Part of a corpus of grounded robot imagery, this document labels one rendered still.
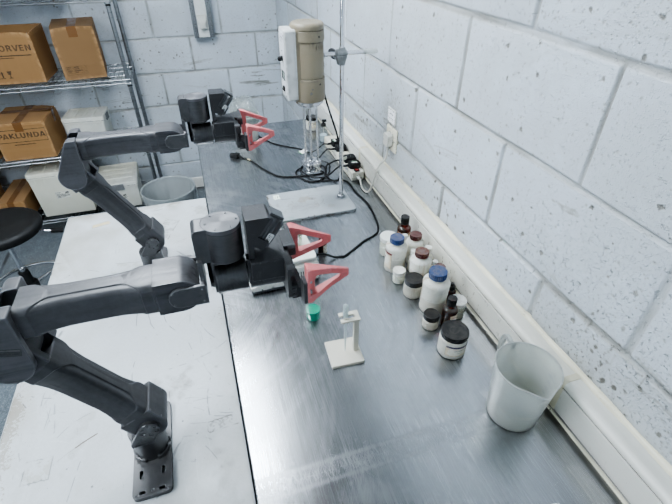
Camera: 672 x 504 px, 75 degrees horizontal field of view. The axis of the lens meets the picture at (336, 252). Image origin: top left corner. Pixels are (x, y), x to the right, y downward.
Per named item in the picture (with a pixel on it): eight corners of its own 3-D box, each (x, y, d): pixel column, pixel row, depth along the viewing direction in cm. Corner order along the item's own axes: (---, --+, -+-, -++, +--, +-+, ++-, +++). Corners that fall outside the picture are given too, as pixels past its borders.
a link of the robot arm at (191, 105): (205, 88, 114) (156, 92, 111) (207, 99, 107) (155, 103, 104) (212, 132, 121) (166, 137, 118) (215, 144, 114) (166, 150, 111)
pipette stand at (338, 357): (332, 369, 104) (332, 332, 97) (324, 344, 111) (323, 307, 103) (364, 362, 106) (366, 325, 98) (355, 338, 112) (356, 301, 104)
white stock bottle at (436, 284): (447, 316, 118) (455, 280, 110) (420, 315, 119) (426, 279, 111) (443, 298, 124) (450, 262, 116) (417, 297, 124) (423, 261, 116)
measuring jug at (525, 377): (464, 373, 103) (476, 329, 94) (516, 367, 105) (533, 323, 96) (497, 448, 89) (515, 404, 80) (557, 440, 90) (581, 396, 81)
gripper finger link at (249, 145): (269, 114, 118) (234, 117, 116) (275, 123, 112) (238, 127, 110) (271, 138, 122) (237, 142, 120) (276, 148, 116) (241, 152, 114)
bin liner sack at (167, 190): (156, 260, 282) (138, 204, 257) (156, 232, 307) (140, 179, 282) (209, 251, 290) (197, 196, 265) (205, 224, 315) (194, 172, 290)
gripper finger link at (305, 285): (339, 236, 72) (283, 246, 70) (354, 262, 67) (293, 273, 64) (338, 268, 76) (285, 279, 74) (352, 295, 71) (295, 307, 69)
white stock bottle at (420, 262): (416, 289, 127) (421, 259, 120) (403, 277, 131) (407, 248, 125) (432, 282, 129) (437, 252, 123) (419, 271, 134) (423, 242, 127)
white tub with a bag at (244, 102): (229, 145, 209) (222, 99, 196) (235, 133, 220) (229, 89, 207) (259, 145, 208) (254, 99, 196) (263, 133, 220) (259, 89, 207)
